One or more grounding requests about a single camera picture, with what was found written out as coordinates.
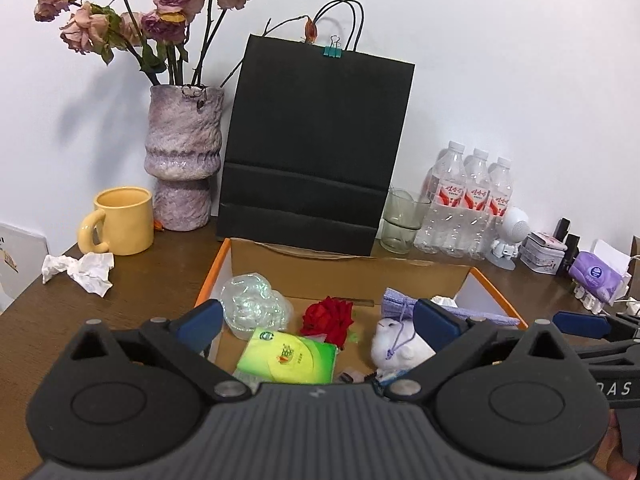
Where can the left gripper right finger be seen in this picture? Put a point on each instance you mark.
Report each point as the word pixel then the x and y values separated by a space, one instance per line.
pixel 458 346

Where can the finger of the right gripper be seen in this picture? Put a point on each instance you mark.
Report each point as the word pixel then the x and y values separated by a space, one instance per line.
pixel 617 326
pixel 613 353

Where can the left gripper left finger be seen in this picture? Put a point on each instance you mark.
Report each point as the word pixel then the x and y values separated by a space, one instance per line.
pixel 180 344

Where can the purple cloth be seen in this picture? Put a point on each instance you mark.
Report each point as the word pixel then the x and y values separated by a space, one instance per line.
pixel 400 306

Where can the clear plastic bottle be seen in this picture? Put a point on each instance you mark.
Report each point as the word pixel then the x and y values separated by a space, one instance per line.
pixel 249 302

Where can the green tissue pack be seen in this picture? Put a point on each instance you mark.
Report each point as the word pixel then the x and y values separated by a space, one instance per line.
pixel 281 357

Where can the red artificial flower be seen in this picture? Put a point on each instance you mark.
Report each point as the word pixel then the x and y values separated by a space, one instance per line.
pixel 330 317

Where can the right hand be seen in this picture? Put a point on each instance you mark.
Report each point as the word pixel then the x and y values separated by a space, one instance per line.
pixel 609 459

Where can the white power strip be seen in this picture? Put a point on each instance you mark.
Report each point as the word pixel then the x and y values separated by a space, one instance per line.
pixel 596 306

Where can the white plush toy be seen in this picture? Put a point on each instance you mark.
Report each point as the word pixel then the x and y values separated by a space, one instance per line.
pixel 396 348

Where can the purple tissue pack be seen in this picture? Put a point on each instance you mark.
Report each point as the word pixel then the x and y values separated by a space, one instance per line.
pixel 596 276

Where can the water bottle left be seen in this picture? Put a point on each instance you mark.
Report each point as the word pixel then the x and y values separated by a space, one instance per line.
pixel 443 190

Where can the water bottle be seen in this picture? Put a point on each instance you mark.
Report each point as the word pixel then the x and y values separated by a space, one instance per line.
pixel 474 204
pixel 501 192
pixel 443 190

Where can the red cardboard box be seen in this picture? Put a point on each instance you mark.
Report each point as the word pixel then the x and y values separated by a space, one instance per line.
pixel 307 277

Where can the crumpled tissue on table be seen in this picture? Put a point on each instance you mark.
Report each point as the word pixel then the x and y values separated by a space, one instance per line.
pixel 91 272

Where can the water bottle middle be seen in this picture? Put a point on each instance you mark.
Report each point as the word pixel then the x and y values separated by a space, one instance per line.
pixel 474 204

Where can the white astronaut figure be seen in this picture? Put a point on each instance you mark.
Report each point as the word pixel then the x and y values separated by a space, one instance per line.
pixel 511 229

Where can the glass cup with spoon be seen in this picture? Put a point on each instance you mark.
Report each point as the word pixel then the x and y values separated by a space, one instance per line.
pixel 402 218

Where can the yellow mug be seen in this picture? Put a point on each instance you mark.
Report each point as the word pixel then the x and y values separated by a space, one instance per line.
pixel 122 223

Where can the water bottle right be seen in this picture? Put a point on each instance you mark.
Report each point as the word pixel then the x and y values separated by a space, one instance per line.
pixel 501 192

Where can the purple ceramic vase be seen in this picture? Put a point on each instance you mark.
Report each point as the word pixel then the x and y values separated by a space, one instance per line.
pixel 182 152

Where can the black paper bag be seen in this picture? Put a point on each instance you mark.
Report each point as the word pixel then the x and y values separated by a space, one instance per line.
pixel 311 147

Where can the dried pink roses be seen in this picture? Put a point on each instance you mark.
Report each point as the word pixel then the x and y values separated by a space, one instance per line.
pixel 173 38

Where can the teal binder clip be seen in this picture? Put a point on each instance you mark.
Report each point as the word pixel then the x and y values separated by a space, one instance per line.
pixel 333 49

